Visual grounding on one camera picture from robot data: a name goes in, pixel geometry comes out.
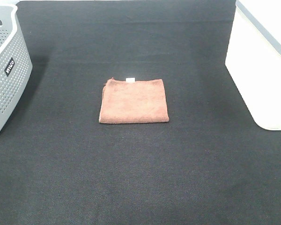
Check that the folded brown towel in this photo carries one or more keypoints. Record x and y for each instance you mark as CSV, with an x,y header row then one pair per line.
x,y
133,102

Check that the grey perforated laundry basket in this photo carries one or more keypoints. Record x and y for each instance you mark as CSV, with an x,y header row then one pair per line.
x,y
15,62

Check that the white plastic bin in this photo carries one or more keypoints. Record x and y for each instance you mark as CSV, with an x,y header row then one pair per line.
x,y
254,59

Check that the black table mat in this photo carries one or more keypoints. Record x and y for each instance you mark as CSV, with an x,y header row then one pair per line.
x,y
209,165

